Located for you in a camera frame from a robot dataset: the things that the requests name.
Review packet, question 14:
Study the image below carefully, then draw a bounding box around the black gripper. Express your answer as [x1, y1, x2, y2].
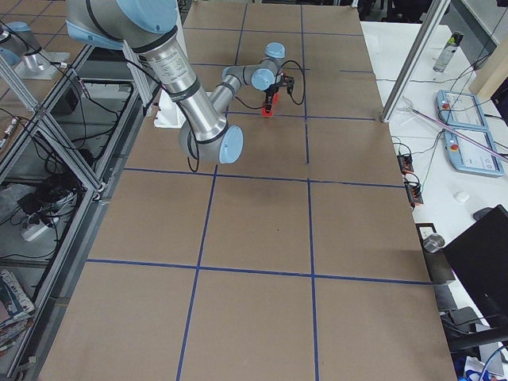
[264, 83, 279, 114]

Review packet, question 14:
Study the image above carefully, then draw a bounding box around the red block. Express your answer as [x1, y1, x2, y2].
[261, 102, 274, 117]

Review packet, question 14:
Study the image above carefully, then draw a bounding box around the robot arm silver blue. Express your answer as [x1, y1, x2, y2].
[66, 0, 286, 164]
[1, 21, 42, 72]

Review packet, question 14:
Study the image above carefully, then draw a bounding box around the grabber stick tool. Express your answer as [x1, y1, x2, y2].
[401, 97, 508, 162]

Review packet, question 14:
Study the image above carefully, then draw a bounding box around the orange black connector box one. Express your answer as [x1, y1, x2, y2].
[397, 153, 414, 174]

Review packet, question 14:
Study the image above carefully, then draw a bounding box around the orange black connector box two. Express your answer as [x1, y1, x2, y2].
[404, 181, 424, 207]

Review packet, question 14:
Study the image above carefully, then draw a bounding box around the clear water bottle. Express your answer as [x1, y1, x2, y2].
[433, 31, 464, 72]

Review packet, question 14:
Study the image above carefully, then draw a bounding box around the teach pendant far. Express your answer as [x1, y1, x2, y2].
[436, 90, 488, 129]

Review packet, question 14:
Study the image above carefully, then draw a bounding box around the teach pendant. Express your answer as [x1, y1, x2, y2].
[444, 128, 505, 177]
[436, 90, 488, 129]

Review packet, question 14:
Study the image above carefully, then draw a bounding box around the teach pendant near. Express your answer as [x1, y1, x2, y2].
[444, 128, 505, 177]

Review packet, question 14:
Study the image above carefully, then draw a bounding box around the steel cup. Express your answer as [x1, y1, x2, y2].
[422, 233, 445, 253]

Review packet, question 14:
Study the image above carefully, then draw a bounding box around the white power strip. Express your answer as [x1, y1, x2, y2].
[21, 221, 55, 242]

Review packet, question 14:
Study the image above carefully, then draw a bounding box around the stack of books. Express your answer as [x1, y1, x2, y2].
[1, 268, 36, 355]

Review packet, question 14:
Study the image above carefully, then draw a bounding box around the white camera pillar with base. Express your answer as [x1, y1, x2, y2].
[154, 6, 188, 129]

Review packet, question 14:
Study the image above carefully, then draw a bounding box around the aluminium frame post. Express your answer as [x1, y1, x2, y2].
[380, 0, 451, 123]

